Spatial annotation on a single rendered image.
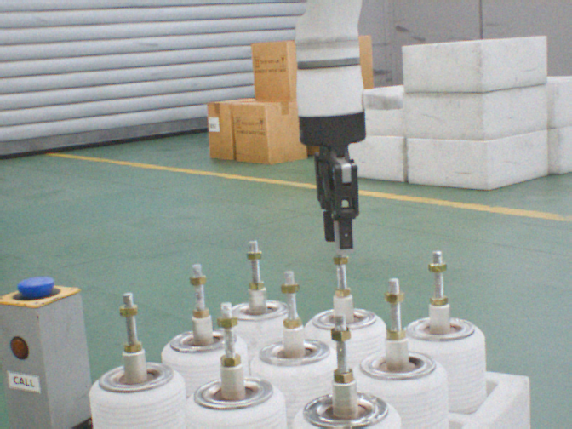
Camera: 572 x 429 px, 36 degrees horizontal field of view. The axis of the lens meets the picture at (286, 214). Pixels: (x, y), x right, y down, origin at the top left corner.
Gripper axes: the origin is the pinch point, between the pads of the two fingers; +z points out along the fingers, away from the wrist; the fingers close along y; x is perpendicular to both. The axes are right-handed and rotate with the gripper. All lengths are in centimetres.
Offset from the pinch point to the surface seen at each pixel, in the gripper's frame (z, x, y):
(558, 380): 35, 41, -33
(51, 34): -40, -87, -501
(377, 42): -20, 164, -653
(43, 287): 2.7, -33.6, -0.9
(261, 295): 7.9, -8.9, -6.2
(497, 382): 17.4, 16.0, 6.4
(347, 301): 7.6, 0.4, 1.0
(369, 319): 9.9, 2.8, 1.4
